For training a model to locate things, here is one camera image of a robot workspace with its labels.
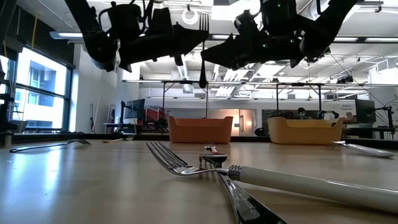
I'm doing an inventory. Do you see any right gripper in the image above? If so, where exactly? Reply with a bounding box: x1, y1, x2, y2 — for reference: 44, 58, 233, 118
201, 9, 307, 70

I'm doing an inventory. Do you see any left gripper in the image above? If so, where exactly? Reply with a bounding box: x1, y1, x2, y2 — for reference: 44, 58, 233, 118
119, 25, 210, 73

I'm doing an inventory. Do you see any black fork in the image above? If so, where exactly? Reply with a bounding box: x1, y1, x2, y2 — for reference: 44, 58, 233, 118
9, 139, 92, 154
198, 12, 210, 89

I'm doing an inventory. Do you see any wooden-handled fork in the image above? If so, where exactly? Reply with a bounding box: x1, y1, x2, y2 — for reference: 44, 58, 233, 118
101, 135, 135, 144

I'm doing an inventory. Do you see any white-handled fork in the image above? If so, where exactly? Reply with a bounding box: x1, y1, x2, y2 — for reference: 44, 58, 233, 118
146, 141, 398, 215
325, 140, 395, 159

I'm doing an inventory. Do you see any red rack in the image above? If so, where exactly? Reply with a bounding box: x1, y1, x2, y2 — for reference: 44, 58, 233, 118
144, 105, 169, 125

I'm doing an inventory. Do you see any computer monitor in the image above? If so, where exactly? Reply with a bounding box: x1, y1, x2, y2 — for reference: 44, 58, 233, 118
355, 98, 377, 124
123, 98, 146, 121

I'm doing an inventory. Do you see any orange plastic bin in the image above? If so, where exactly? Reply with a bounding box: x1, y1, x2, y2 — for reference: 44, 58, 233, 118
167, 115, 234, 144

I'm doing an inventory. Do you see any yellow plastic bin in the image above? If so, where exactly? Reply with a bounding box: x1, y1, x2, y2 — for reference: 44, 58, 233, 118
267, 116, 345, 146

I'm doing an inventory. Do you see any ceiling light panel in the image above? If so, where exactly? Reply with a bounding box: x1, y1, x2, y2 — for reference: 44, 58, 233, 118
49, 30, 85, 40

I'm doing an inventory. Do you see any long ceiling light bar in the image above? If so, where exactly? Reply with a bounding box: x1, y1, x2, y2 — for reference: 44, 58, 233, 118
211, 33, 398, 44

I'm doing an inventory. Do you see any large window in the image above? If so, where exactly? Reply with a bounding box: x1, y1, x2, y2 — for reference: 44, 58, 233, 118
0, 46, 74, 133

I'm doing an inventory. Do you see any black equipment stand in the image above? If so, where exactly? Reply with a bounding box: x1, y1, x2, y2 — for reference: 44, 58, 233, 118
0, 60, 27, 133

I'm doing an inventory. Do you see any black overhead metal frame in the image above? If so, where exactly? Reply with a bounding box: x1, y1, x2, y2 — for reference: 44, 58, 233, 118
161, 79, 324, 121

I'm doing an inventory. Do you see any white ceiling ring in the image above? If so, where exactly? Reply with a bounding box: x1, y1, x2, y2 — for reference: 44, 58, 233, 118
181, 8, 200, 26

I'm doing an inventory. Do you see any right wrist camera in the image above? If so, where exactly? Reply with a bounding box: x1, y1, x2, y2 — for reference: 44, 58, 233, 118
260, 0, 300, 35

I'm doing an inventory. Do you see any black ceiling camera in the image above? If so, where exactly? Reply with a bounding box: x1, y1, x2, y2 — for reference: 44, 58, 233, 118
336, 74, 354, 85

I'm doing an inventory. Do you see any black aluminium table frame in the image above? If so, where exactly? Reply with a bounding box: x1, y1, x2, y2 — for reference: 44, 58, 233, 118
0, 132, 398, 151

